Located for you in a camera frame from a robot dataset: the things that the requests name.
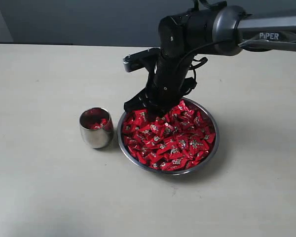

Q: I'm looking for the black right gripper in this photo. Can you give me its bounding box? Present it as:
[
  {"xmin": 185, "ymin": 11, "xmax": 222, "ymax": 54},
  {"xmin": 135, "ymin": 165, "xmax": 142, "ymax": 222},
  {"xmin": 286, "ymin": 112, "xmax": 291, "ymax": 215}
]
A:
[{"xmin": 123, "ymin": 53, "xmax": 198, "ymax": 121}]

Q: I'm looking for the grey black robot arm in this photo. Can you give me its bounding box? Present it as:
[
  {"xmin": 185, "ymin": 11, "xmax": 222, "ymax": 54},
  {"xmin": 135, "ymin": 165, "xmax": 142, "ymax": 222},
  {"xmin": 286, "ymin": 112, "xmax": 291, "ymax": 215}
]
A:
[{"xmin": 123, "ymin": 0, "xmax": 296, "ymax": 118}]

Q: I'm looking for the pile of red wrapped candies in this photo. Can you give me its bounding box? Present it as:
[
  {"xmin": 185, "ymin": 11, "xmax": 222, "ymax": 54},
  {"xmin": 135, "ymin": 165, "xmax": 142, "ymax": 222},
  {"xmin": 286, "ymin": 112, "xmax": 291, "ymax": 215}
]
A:
[{"xmin": 122, "ymin": 100, "xmax": 217, "ymax": 171}]

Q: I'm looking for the steel bowl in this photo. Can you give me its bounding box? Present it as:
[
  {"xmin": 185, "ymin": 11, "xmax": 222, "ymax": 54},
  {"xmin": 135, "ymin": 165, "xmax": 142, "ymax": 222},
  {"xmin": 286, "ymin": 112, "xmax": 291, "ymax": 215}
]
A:
[{"xmin": 117, "ymin": 97, "xmax": 220, "ymax": 176}]

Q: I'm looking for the stainless steel cup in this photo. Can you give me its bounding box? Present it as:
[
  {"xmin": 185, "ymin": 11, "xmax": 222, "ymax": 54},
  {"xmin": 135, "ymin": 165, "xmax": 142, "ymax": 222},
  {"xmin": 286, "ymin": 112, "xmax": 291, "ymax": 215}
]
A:
[{"xmin": 79, "ymin": 107, "xmax": 114, "ymax": 149}]

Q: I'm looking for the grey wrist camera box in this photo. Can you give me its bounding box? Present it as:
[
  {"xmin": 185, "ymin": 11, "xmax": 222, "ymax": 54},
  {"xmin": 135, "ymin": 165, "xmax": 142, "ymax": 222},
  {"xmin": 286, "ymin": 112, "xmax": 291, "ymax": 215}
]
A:
[{"xmin": 123, "ymin": 47, "xmax": 160, "ymax": 73}]

